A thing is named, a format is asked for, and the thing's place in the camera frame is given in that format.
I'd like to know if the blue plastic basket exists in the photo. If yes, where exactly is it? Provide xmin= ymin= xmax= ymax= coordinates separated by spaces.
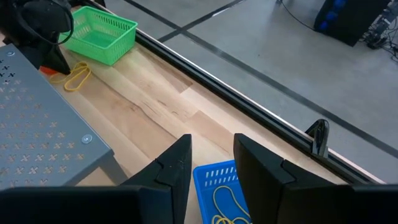
xmin=192 ymin=159 xmax=253 ymax=224

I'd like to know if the black aluminium table frame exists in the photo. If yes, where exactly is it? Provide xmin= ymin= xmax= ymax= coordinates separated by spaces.
xmin=70 ymin=0 xmax=386 ymax=186

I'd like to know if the green plastic basket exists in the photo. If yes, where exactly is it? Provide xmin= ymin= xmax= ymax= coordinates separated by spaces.
xmin=58 ymin=6 xmax=139 ymax=67

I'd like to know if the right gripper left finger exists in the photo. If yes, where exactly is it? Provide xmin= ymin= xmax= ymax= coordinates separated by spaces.
xmin=120 ymin=134 xmax=193 ymax=224

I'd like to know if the grey perforated metal stand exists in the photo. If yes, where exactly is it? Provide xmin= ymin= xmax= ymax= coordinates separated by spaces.
xmin=0 ymin=43 xmax=128 ymax=190

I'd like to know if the yellow rubber band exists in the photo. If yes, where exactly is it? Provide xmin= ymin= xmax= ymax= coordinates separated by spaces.
xmin=49 ymin=61 xmax=93 ymax=92
xmin=211 ymin=215 xmax=249 ymax=224
xmin=212 ymin=185 xmax=251 ymax=224

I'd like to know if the floor cable clutter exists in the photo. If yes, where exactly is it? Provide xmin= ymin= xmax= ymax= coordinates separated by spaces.
xmin=360 ymin=7 xmax=398 ymax=63

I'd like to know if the black rail clamp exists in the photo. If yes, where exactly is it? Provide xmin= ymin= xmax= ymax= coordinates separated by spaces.
xmin=305 ymin=119 xmax=330 ymax=159

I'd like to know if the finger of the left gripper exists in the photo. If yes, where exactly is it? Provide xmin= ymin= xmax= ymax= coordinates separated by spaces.
xmin=18 ymin=45 xmax=42 ymax=69
xmin=40 ymin=39 xmax=72 ymax=75

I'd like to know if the black computer tower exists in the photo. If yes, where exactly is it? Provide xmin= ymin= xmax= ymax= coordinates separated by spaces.
xmin=313 ymin=0 xmax=391 ymax=47

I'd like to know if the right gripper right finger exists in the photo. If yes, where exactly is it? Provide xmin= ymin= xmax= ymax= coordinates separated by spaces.
xmin=233 ymin=133 xmax=354 ymax=224

